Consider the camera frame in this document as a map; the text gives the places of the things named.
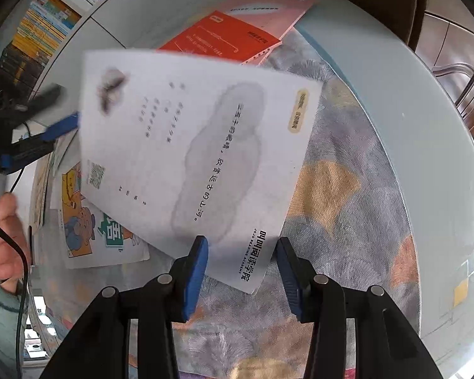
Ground white bookshelf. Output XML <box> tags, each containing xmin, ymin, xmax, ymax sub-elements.
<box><xmin>0</xmin><ymin>0</ymin><xmax>170</xmax><ymax>103</ymax></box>

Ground grey floral tablecloth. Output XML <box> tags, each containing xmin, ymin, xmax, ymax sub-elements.
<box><xmin>27</xmin><ymin>27</ymin><xmax>419</xmax><ymax>379</ymax></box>

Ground colourful cartoon book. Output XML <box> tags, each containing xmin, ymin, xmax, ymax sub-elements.
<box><xmin>57</xmin><ymin>160</ymin><xmax>151</xmax><ymax>270</ymax></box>

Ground black cable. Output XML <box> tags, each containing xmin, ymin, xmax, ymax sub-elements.
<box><xmin>0</xmin><ymin>120</ymin><xmax>34</xmax><ymax>379</ymax></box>

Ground brown wooden cabinet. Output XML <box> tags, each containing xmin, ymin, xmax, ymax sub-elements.
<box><xmin>306</xmin><ymin>0</ymin><xmax>474</xmax><ymax>143</ymax></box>

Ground white storybook with robed figure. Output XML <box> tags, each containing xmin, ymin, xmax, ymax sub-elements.
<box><xmin>27</xmin><ymin>128</ymin><xmax>82</xmax><ymax>232</ymax></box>

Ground row of black and yellow books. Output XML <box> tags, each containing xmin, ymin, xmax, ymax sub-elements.
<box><xmin>0</xmin><ymin>0</ymin><xmax>82</xmax><ymax>87</ymax></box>

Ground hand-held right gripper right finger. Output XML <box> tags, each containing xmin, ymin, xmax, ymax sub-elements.
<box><xmin>276</xmin><ymin>237</ymin><xmax>445</xmax><ymax>379</ymax></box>

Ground pink book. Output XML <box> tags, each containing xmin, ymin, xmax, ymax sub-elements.
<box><xmin>217</xmin><ymin>0</ymin><xmax>319</xmax><ymax>42</ymax></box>

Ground orange book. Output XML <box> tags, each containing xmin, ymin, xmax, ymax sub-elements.
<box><xmin>156</xmin><ymin>10</ymin><xmax>283</xmax><ymax>66</ymax></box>

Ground person's left forearm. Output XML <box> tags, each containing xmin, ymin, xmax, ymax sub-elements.
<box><xmin>0</xmin><ymin>262</ymin><xmax>30</xmax><ymax>368</ymax></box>

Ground person's left hand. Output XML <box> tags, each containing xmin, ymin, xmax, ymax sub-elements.
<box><xmin>0</xmin><ymin>193</ymin><xmax>32</xmax><ymax>295</ymax></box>

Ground white book with grey cloud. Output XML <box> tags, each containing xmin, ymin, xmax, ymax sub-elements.
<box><xmin>79</xmin><ymin>49</ymin><xmax>325</xmax><ymax>295</ymax></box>

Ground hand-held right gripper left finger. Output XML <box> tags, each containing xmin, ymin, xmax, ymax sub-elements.
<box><xmin>37</xmin><ymin>235</ymin><xmax>210</xmax><ymax>379</ymax></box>

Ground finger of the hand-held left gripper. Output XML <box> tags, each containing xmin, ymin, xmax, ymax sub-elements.
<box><xmin>2</xmin><ymin>112</ymin><xmax>82</xmax><ymax>174</ymax></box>
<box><xmin>20</xmin><ymin>83</ymin><xmax>68</xmax><ymax>121</ymax></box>

